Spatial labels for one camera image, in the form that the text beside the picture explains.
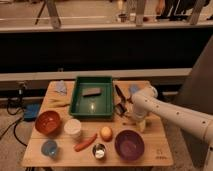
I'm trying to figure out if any metal fork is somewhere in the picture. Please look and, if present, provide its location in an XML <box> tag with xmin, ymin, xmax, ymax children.
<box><xmin>122</xmin><ymin>122</ymin><xmax>136</xmax><ymax>126</ymax></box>

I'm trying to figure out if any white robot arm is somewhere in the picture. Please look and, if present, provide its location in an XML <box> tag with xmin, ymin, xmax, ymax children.
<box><xmin>131</xmin><ymin>86</ymin><xmax>213</xmax><ymax>171</ymax></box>

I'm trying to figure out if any purple bowl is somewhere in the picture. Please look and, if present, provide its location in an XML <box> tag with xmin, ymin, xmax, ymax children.
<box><xmin>114</xmin><ymin>130</ymin><xmax>145</xmax><ymax>161</ymax></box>

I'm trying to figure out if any dark metal clip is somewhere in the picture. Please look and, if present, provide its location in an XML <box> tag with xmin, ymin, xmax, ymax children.
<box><xmin>115</xmin><ymin>103</ymin><xmax>127</xmax><ymax>117</ymax></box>

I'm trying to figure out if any yellow apple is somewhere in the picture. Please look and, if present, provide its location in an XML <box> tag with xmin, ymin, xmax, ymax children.
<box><xmin>100</xmin><ymin>127</ymin><xmax>113</xmax><ymax>141</ymax></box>

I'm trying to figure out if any blue cloth right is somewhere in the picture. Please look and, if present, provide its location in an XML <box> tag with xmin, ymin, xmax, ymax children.
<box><xmin>129</xmin><ymin>84</ymin><xmax>140</xmax><ymax>95</ymax></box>

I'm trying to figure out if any blue cloth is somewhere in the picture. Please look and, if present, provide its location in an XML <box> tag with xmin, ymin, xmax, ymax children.
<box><xmin>129</xmin><ymin>84</ymin><xmax>140</xmax><ymax>95</ymax></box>
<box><xmin>55</xmin><ymin>80</ymin><xmax>67</xmax><ymax>95</ymax></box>

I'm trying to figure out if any small metal cup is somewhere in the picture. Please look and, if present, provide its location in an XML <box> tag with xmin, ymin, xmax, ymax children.
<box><xmin>92</xmin><ymin>143</ymin><xmax>106</xmax><ymax>159</ymax></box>

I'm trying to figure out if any green plastic tray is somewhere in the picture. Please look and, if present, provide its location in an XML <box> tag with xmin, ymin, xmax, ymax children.
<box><xmin>69</xmin><ymin>76</ymin><xmax>114</xmax><ymax>120</ymax></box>

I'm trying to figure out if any dark sponge block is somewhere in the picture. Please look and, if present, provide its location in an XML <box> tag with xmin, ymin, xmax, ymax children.
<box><xmin>82</xmin><ymin>88</ymin><xmax>101</xmax><ymax>97</ymax></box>

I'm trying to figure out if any orange carrot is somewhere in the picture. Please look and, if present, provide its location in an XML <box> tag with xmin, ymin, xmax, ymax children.
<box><xmin>74</xmin><ymin>134</ymin><xmax>97</xmax><ymax>152</ymax></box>

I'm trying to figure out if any white cup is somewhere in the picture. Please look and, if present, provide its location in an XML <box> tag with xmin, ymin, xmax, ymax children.
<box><xmin>64</xmin><ymin>119</ymin><xmax>82</xmax><ymax>138</ymax></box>

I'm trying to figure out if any blue cloth left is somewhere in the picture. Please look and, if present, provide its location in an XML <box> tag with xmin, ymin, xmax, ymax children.
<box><xmin>55</xmin><ymin>80</ymin><xmax>67</xmax><ymax>95</ymax></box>

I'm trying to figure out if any yellow banana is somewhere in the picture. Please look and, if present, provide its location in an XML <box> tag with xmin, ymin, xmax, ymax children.
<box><xmin>49</xmin><ymin>99</ymin><xmax>69</xmax><ymax>108</ymax></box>

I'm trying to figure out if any orange bowl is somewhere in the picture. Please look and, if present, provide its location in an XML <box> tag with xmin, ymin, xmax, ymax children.
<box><xmin>35</xmin><ymin>110</ymin><xmax>61</xmax><ymax>135</ymax></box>

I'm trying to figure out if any blue cup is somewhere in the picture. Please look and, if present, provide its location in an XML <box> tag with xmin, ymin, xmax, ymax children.
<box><xmin>41</xmin><ymin>140</ymin><xmax>58</xmax><ymax>158</ymax></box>

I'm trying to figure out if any blue box on floor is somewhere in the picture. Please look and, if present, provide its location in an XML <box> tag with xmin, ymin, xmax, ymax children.
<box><xmin>24</xmin><ymin>104</ymin><xmax>40</xmax><ymax>121</ymax></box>

